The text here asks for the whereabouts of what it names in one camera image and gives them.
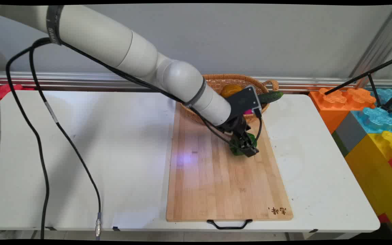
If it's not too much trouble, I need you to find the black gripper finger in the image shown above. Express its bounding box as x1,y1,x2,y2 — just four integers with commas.
241,133,260,158
230,133,244,152

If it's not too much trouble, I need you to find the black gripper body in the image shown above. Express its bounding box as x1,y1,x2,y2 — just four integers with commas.
217,115,251,137

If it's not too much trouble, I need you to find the green bell pepper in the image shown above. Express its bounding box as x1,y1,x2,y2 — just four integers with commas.
229,132,259,157

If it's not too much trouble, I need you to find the dark green cucumber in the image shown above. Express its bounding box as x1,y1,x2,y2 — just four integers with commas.
258,91,284,104

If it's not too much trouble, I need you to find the brown yellow potato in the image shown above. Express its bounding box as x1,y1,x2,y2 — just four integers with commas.
220,84,244,99

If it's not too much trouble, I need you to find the bamboo cutting board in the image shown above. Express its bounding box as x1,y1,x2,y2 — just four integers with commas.
166,101,294,223

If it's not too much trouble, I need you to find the woven wicker basket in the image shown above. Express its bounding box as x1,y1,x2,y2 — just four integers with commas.
179,73,280,124

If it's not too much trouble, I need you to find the orange giant building block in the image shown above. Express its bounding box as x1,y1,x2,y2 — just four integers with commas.
309,87,377,134

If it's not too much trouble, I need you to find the grey giant building block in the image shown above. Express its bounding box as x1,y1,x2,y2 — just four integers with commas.
331,111,368,157

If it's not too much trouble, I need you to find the yellow giant building block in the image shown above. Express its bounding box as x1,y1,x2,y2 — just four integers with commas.
344,130,392,239

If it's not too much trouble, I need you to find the blue giant building block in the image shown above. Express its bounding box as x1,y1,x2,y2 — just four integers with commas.
350,88,392,134

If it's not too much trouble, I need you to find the black tripod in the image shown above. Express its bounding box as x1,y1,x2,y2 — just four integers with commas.
324,54,392,114

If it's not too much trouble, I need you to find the red plastic block behind table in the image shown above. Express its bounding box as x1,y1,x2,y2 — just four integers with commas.
0,84,35,100

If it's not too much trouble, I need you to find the black wrist camera mount plate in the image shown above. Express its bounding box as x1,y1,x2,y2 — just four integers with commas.
226,85,263,118

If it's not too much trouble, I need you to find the thin grey wrist strap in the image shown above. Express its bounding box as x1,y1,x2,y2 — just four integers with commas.
183,78,207,109

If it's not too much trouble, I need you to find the black cutting board handle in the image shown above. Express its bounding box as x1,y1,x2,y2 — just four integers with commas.
206,219,253,230

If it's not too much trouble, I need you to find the aluminium rail behind table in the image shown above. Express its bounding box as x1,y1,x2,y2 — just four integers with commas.
0,70,392,93

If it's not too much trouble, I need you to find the slanted aluminium frame post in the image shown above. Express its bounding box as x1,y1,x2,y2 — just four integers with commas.
348,5,392,89

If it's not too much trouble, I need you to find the black cable with metal connector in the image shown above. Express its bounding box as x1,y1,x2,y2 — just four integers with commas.
29,38,102,241

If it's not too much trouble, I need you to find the plain black hanging cable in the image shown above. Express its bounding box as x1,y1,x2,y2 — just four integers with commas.
5,38,51,240

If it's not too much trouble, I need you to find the wide black arm strap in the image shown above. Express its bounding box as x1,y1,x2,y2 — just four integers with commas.
46,5,65,46

